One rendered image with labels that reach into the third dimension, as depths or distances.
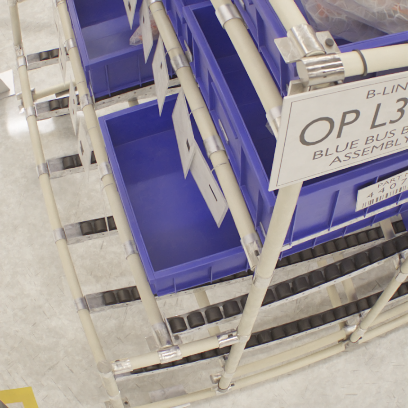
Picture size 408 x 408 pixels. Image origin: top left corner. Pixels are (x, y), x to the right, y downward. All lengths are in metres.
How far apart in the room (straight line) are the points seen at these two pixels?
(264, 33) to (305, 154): 0.17
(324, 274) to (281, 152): 0.83
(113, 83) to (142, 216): 0.32
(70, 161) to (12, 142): 0.63
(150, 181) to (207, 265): 0.28
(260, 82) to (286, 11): 0.21
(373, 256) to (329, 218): 0.42
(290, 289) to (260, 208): 0.43
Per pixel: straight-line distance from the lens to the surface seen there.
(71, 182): 2.66
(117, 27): 2.05
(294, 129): 0.94
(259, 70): 1.11
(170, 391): 2.29
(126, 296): 2.02
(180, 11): 1.47
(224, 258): 1.62
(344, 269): 1.77
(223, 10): 1.17
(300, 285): 1.74
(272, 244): 1.26
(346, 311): 2.18
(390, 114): 1.01
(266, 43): 1.09
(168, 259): 1.74
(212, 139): 1.49
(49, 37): 3.00
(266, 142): 1.48
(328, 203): 1.33
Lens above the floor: 2.35
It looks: 64 degrees down
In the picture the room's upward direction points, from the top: 6 degrees clockwise
